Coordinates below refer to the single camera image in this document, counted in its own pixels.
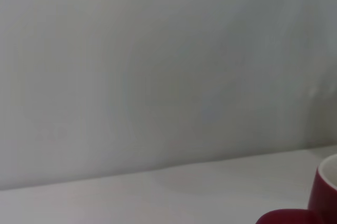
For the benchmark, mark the red ceramic cup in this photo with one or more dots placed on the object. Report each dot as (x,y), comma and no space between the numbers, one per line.
(321,197)

